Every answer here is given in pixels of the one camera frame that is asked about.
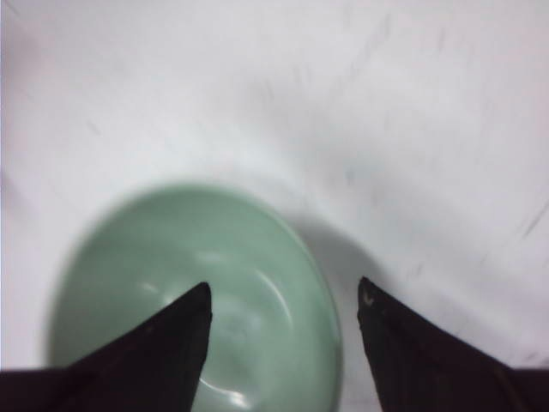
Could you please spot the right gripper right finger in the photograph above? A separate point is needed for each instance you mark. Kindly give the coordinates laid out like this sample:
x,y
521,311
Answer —
x,y
416,366

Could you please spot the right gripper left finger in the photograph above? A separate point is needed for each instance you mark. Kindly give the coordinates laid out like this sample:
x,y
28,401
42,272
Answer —
x,y
154,367

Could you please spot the green bowl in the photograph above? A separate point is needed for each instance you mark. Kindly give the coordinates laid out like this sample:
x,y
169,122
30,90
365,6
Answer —
x,y
275,341

